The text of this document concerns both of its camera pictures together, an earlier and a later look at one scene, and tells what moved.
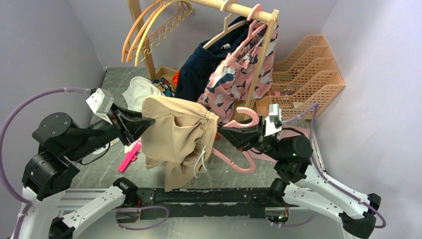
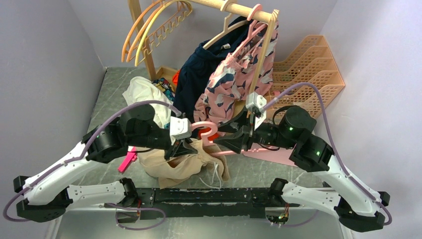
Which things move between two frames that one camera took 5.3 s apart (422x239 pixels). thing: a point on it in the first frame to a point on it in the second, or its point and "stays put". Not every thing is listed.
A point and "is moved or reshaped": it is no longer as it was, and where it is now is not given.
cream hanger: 226,28 stays put
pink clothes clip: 129,157 stays put
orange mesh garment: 175,79 stays put
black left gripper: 134,128 to 178,148
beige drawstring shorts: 176,143 is moved or reshaped
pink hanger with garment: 251,35 stays put
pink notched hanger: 252,123 to 215,153
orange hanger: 134,27 stays put
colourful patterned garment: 164,86 stays put
